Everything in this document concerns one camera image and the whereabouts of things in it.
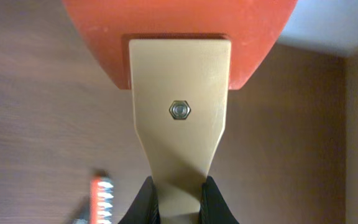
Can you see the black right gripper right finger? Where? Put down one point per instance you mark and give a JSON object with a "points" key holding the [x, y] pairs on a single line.
{"points": [[213, 208]]}

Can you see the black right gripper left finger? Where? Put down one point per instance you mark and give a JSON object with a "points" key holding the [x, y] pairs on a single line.
{"points": [[144, 208]]}

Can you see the orange scraper wooden handle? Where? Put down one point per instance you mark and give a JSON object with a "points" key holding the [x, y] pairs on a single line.
{"points": [[179, 59]]}

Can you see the orange screwdriver bit holder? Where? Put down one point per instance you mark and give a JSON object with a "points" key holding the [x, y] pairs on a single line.
{"points": [[100, 198]]}

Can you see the yellow black needle-nose pliers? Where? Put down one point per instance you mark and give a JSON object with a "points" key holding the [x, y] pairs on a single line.
{"points": [[81, 213]]}

